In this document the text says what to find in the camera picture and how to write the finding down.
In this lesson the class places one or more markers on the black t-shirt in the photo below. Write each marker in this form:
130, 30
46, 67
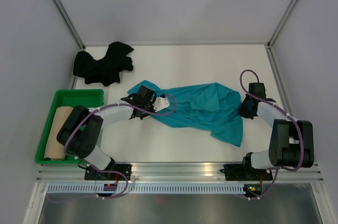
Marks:
107, 69

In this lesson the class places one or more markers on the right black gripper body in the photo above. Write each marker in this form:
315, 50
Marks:
243, 110

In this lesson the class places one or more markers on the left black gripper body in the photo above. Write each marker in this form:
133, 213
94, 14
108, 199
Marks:
149, 106

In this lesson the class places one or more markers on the green plastic tray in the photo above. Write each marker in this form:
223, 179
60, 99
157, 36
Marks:
89, 98

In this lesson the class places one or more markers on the right aluminium corner post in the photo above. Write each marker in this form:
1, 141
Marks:
286, 14

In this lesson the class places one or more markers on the aluminium frame rail front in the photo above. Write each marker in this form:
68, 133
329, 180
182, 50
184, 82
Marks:
173, 172

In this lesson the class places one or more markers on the left aluminium corner post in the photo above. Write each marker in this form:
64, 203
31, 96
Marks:
68, 22

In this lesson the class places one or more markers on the rolled beige t-shirt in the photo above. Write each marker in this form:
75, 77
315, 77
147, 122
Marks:
54, 150

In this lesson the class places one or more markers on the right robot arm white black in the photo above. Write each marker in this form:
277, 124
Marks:
291, 145

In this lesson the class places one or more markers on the white slotted cable duct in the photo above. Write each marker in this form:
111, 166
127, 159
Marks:
153, 188

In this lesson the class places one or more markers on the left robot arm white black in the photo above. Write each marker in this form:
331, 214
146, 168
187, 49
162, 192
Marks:
80, 132

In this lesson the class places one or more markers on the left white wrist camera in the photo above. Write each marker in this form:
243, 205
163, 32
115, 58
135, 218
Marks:
161, 103

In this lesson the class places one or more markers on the teal t-shirt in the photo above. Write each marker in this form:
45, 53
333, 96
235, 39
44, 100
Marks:
210, 107

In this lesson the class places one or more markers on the aluminium corner post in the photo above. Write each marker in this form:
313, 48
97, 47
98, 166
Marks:
68, 22
286, 14

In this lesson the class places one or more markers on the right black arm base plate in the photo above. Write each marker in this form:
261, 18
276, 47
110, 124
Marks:
237, 172

